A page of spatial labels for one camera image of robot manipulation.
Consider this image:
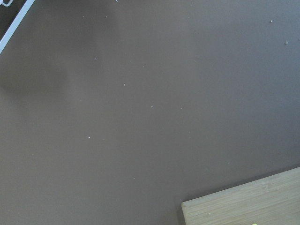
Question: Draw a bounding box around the cream rabbit tray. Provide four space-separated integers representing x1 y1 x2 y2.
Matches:
0 0 35 53

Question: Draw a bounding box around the bamboo cutting board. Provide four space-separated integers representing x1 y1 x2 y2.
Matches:
181 168 300 225

